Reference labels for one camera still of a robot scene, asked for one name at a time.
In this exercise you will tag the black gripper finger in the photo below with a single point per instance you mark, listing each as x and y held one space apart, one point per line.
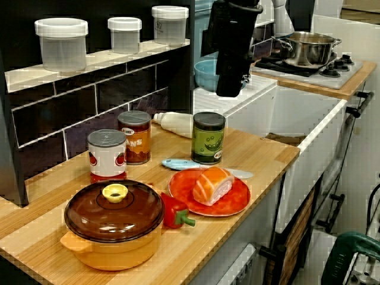
231 80

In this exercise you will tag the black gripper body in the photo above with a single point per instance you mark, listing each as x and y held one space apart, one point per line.
234 32

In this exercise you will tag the light blue bowl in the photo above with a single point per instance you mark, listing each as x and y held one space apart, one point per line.
205 74

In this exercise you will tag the salmon sushi piece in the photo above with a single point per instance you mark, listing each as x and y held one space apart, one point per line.
212 184

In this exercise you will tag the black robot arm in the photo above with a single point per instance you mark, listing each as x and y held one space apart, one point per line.
243 1

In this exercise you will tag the dark grey upright panel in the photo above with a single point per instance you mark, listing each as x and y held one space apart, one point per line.
192 29
12 148

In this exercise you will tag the green peas can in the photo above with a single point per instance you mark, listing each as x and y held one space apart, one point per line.
207 139

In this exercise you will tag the large white-lidded plastic jar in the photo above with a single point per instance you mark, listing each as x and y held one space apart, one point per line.
169 26
62 47

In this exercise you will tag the white toy jug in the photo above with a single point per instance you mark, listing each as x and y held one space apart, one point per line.
175 121

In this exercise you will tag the stainless steel pot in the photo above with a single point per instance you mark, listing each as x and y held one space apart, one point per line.
308 50

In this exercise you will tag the white toy sink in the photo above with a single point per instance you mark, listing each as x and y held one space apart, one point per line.
311 112

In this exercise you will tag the toy stove cooktop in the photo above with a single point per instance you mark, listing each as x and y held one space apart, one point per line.
326 78

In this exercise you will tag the small white-lidded plastic jar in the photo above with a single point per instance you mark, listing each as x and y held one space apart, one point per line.
124 37

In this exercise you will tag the orange beans can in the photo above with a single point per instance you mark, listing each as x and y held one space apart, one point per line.
136 142

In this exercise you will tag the red orange plate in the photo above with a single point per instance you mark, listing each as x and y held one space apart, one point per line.
228 205

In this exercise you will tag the cream shelf board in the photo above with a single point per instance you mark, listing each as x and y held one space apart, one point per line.
98 59

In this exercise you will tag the red toy pepper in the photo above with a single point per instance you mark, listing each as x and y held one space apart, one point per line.
172 210

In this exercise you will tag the white toy kitchen cabinet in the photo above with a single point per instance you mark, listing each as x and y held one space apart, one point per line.
362 148

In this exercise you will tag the tomato print can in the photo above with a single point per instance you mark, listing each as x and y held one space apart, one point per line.
105 160

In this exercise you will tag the dark tiled backsplash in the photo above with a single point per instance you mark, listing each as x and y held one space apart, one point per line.
74 104

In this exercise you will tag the wood grain door panel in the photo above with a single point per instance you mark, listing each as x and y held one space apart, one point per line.
297 237

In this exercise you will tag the grey dishwasher panel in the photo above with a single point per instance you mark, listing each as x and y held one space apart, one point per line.
240 267

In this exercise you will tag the orange toy pot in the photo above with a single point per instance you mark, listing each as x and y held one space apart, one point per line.
118 255

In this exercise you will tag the dark green clamp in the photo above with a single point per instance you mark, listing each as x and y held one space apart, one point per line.
341 258

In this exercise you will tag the white curved post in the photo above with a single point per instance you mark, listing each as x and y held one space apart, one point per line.
282 17

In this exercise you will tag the aluminium frame rail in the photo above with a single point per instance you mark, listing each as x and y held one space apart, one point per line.
365 273

